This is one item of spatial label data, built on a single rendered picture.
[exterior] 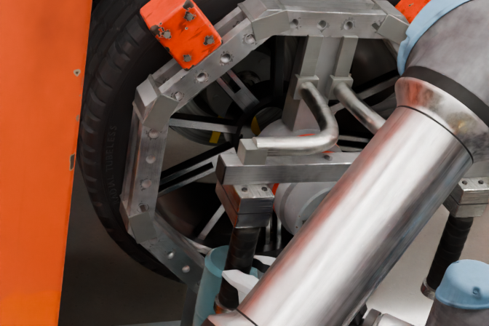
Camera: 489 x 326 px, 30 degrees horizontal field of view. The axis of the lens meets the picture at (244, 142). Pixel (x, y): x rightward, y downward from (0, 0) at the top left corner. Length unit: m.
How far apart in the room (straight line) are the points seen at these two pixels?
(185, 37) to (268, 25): 0.12
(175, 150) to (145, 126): 1.80
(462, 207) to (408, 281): 1.45
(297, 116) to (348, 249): 0.66
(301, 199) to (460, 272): 0.30
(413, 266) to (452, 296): 1.74
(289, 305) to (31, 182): 0.34
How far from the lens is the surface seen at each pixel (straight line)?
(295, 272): 0.78
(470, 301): 1.12
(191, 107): 1.74
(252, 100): 1.50
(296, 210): 1.33
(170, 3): 1.29
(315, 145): 1.21
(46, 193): 1.00
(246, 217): 1.19
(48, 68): 0.93
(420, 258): 2.90
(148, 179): 1.39
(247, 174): 1.19
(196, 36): 1.29
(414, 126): 0.81
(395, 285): 2.75
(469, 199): 1.35
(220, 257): 1.42
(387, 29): 1.40
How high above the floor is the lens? 1.58
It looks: 29 degrees down
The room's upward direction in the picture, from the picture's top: 12 degrees clockwise
